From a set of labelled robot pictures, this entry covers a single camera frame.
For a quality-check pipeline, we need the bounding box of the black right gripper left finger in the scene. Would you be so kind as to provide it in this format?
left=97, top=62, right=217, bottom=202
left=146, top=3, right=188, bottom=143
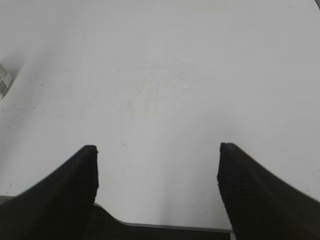
left=0, top=145, right=99, bottom=240

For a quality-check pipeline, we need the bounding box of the white square plastic bottle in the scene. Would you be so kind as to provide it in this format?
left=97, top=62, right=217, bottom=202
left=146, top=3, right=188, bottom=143
left=0, top=65, right=13, bottom=99

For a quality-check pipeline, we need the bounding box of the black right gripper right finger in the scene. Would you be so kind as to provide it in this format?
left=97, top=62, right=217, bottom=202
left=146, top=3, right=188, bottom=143
left=217, top=142, right=320, bottom=240

